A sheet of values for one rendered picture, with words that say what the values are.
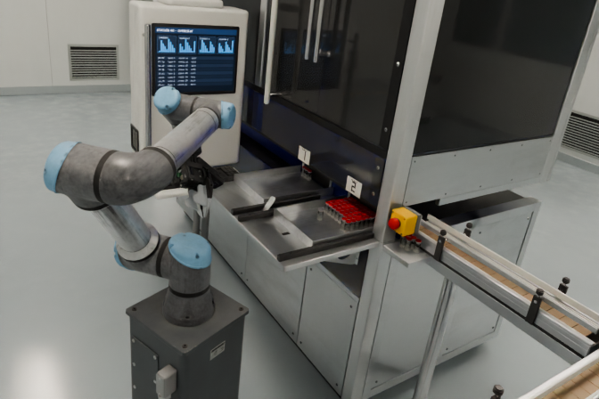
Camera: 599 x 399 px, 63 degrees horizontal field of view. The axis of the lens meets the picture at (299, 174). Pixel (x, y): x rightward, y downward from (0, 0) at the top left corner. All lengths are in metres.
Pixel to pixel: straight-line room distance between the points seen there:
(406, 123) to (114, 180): 0.95
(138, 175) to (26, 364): 1.70
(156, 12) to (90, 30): 4.65
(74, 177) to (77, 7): 5.74
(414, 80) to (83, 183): 1.01
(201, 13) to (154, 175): 1.30
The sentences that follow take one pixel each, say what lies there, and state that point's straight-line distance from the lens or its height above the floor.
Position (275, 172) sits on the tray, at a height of 0.90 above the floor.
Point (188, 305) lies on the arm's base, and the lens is 1.46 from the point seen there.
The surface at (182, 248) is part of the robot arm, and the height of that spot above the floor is 1.02.
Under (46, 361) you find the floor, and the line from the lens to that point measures 2.64.
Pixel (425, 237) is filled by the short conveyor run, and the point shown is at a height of 0.93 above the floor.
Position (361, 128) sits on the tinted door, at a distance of 1.81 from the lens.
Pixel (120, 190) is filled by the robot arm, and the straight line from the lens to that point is 1.06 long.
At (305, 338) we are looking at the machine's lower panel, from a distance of 2.42.
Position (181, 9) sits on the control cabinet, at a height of 1.54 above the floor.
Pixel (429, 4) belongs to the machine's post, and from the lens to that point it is 1.58.
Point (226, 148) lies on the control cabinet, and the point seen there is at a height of 0.89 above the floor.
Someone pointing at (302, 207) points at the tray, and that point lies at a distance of 1.93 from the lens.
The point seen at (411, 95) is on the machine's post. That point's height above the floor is 1.42.
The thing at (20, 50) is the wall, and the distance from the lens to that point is 6.77.
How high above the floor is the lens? 1.75
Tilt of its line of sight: 22 degrees down
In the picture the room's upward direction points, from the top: 7 degrees clockwise
